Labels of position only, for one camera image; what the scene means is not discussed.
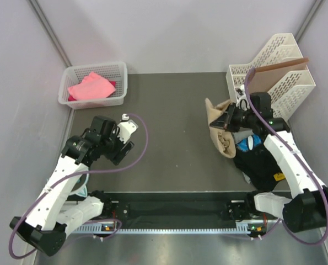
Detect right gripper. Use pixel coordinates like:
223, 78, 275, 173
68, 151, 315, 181
211, 103, 257, 133

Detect beige t shirt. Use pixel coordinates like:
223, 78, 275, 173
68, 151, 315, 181
205, 98, 236, 158

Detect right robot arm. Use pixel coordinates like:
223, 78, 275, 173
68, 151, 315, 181
206, 92, 328, 233

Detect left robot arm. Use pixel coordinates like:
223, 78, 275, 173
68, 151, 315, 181
9, 114, 138, 259

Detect grey t shirt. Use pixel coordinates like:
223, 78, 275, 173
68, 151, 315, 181
232, 130, 254, 144

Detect black graphic t shirt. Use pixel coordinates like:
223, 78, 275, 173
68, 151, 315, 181
233, 134, 285, 192

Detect teal headphones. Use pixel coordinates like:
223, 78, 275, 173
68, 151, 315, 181
68, 173, 90, 198

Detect brown cardboard sheet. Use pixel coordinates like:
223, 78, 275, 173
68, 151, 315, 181
246, 58, 309, 94

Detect white plastic basket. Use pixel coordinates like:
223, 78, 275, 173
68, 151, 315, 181
58, 62, 128, 110

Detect pink folded t shirt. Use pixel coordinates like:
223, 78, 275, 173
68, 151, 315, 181
67, 71, 116, 100

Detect white file organizer rack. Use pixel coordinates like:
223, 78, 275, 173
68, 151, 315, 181
226, 33, 316, 120

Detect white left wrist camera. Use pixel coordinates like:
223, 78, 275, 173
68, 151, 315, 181
117, 113, 138, 144

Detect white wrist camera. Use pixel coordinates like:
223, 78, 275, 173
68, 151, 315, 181
117, 113, 138, 144
235, 84, 249, 110

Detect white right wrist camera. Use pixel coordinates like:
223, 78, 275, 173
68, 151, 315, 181
235, 84, 249, 110

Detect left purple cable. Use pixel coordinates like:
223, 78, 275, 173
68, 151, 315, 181
9, 113, 149, 259

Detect grey slotted cable duct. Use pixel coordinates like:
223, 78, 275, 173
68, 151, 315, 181
69, 222, 266, 235

